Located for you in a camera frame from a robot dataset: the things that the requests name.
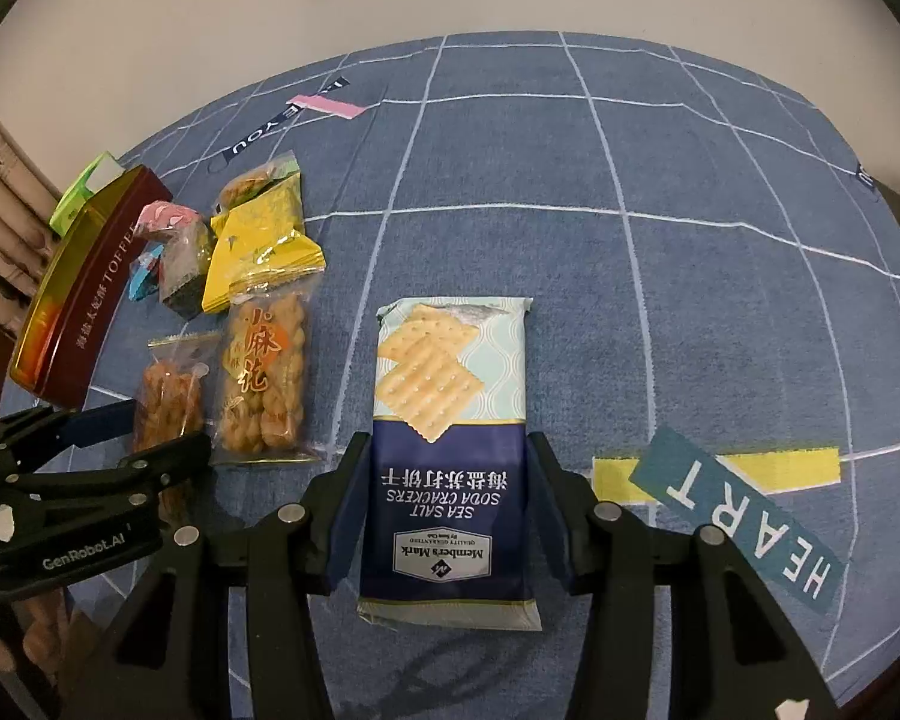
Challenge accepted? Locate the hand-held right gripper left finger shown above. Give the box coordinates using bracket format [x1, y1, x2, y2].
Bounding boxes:
[60, 431, 376, 720]

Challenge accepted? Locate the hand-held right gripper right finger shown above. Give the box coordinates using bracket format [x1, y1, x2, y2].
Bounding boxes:
[525, 431, 845, 720]

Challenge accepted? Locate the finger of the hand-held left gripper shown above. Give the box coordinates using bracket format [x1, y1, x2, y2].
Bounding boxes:
[0, 431, 212, 541]
[0, 399, 140, 470]

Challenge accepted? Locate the small reddish twisted dough packet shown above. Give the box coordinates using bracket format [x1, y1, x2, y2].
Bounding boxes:
[133, 331, 222, 526]

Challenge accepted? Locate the dark red gold-lined tin box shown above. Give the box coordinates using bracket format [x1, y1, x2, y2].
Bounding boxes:
[7, 165, 175, 410]

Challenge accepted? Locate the blue candy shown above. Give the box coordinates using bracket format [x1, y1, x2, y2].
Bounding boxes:
[127, 251, 164, 302]

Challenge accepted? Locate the blue soda cracker packet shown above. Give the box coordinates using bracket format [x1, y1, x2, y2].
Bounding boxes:
[356, 296, 545, 632]

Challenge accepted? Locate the black sesame block packet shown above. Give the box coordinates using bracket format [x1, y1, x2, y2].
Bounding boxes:
[157, 221, 215, 318]

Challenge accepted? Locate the large clear twisted dough packet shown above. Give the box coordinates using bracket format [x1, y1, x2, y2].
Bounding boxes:
[214, 274, 325, 466]

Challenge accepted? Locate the yellow snack packet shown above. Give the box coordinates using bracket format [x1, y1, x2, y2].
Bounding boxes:
[201, 255, 327, 316]
[210, 204, 327, 271]

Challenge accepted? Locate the pink candy packet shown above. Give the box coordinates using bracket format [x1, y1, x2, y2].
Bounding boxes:
[136, 200, 196, 248]

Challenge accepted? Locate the green tissue pack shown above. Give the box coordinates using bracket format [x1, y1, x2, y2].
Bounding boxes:
[49, 152, 125, 236]

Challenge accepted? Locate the beige patterned curtain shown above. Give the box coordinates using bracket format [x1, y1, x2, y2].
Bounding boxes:
[0, 75, 67, 293]

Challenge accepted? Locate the blue checked bed sheet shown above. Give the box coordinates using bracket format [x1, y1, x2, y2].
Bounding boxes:
[0, 31, 900, 720]

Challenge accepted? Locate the clear green-ended peanut packet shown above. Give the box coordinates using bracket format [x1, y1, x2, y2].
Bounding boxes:
[214, 151, 302, 230]

